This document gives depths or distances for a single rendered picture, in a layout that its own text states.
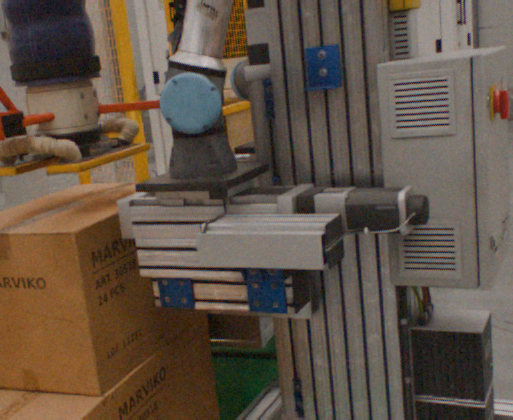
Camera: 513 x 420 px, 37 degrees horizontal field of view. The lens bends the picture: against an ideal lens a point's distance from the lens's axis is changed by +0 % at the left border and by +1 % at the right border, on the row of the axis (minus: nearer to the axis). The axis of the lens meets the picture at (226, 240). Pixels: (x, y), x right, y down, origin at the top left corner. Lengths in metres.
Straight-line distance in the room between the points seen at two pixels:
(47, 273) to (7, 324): 0.19
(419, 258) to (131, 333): 0.74
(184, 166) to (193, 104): 0.20
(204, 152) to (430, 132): 0.46
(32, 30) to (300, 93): 0.67
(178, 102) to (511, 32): 9.52
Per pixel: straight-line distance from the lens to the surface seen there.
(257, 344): 2.37
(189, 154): 1.63
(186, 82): 1.47
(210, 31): 1.50
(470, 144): 1.59
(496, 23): 10.87
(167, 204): 1.69
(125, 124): 2.14
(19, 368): 1.96
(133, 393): 1.96
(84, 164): 1.86
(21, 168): 1.98
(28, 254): 1.82
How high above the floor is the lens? 1.29
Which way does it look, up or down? 14 degrees down
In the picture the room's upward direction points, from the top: 7 degrees counter-clockwise
